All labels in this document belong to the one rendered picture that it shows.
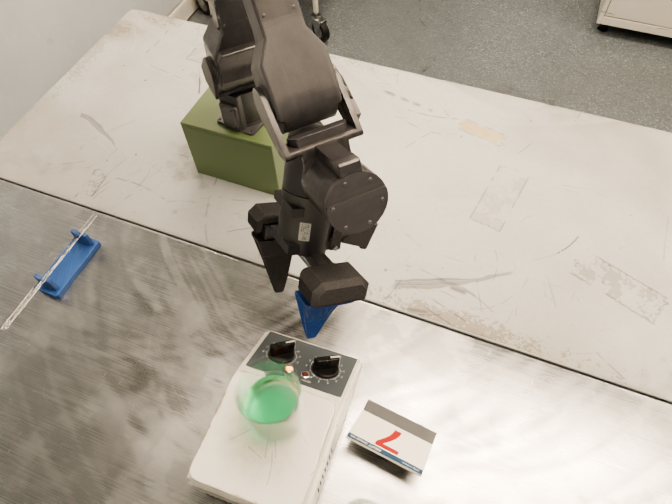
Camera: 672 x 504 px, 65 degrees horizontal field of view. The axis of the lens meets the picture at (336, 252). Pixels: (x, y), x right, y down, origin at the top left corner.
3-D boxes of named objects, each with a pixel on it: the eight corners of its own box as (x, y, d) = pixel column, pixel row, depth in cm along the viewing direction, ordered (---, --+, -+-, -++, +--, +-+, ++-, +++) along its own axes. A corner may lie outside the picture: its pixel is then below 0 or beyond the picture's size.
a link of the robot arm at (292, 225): (324, 233, 45) (384, 226, 48) (250, 156, 59) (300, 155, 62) (312, 311, 49) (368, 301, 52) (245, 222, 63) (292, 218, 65)
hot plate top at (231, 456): (237, 369, 59) (236, 366, 58) (338, 404, 57) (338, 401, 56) (186, 478, 53) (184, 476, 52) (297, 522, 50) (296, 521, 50)
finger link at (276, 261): (260, 245, 59) (308, 239, 62) (249, 230, 62) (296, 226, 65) (256, 296, 62) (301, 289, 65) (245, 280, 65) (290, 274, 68)
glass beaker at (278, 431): (235, 414, 56) (218, 388, 49) (280, 373, 58) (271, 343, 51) (278, 464, 53) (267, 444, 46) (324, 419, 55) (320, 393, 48)
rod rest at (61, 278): (83, 237, 79) (73, 223, 76) (102, 244, 78) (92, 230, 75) (40, 292, 74) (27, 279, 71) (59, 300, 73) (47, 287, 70)
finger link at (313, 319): (306, 307, 50) (360, 297, 53) (291, 286, 53) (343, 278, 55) (298, 363, 53) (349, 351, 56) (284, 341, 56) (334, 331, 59)
